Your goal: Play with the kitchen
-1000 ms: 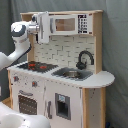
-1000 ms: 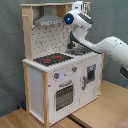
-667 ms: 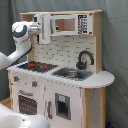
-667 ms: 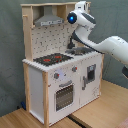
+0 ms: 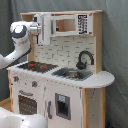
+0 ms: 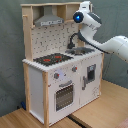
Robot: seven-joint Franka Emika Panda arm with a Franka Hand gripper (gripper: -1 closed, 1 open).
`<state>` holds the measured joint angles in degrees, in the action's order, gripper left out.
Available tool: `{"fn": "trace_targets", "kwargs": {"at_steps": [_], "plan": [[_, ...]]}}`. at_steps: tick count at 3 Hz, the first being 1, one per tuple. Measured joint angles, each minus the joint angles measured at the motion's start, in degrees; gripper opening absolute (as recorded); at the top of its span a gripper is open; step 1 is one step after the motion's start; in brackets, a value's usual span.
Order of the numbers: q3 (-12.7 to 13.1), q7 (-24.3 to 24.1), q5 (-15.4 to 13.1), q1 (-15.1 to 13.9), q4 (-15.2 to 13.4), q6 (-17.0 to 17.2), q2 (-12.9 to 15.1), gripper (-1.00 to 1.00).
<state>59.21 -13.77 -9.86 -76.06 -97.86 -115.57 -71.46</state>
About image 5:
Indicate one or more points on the red stove knob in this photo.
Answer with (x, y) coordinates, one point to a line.
(34, 84)
(16, 78)

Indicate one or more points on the white microwave door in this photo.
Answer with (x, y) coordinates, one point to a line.
(64, 25)

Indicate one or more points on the wooden toy kitchen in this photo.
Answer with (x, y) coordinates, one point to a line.
(83, 52)

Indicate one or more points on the microwave button panel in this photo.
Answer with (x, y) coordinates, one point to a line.
(82, 23)

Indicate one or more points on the red left stove knob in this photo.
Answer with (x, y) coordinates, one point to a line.
(16, 78)

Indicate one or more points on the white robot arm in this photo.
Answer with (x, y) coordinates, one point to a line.
(20, 32)

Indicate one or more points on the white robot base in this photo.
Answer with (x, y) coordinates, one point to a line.
(12, 120)

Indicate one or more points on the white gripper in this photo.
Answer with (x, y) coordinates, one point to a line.
(44, 27)

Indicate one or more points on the black stovetop red burners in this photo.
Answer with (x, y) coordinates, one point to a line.
(37, 66)

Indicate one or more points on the metal sink basin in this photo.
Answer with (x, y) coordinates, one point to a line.
(72, 74)

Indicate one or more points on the oven door with window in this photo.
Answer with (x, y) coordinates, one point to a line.
(27, 105)

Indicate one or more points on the red right stove knob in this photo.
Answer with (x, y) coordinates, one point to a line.
(34, 84)

